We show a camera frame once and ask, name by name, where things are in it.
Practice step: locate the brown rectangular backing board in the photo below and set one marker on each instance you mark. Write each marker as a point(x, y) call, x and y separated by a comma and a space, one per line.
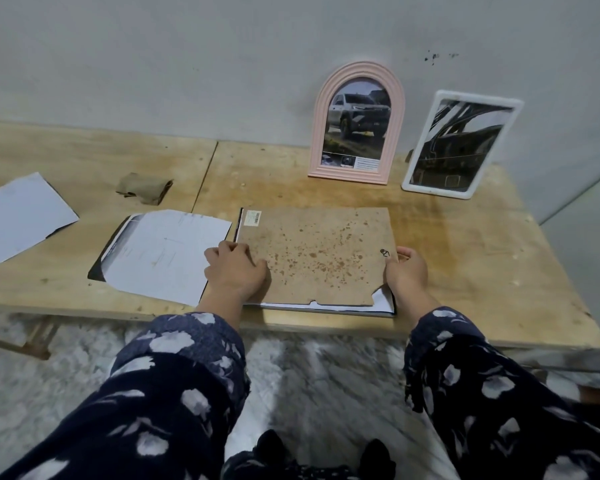
point(320, 254)

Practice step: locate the brown wiping cloth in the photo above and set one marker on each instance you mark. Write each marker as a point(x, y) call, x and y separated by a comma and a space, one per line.
point(142, 187)

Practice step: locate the white picture frame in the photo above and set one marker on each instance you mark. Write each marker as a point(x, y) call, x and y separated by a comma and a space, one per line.
point(440, 192)

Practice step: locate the pink arched photo frame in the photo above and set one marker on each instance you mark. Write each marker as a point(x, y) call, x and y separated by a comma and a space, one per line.
point(318, 124)

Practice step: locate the wooden table leg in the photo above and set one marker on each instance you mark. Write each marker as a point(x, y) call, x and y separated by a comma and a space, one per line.
point(35, 347)

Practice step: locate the person's right forearm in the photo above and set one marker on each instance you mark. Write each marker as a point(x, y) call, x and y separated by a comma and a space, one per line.
point(505, 394)

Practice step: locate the grey framed Intelli Nusa sign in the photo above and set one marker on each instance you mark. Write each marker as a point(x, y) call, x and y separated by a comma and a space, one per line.
point(239, 224)

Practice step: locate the dark logo print paper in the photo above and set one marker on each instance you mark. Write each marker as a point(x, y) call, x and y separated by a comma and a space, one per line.
point(20, 219)

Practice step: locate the person's right hand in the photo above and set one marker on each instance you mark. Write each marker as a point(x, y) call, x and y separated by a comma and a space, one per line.
point(407, 277)

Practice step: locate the person's dark clothing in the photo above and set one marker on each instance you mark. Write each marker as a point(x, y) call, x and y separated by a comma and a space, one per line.
point(272, 449)

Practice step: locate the person's left forearm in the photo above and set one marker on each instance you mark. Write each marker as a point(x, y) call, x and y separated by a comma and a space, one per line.
point(155, 394)

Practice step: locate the person's left hand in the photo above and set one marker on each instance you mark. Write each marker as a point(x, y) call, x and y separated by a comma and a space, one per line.
point(235, 274)

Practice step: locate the dark print sheet face-down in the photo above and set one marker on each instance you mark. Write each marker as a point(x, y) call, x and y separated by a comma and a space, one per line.
point(170, 254)

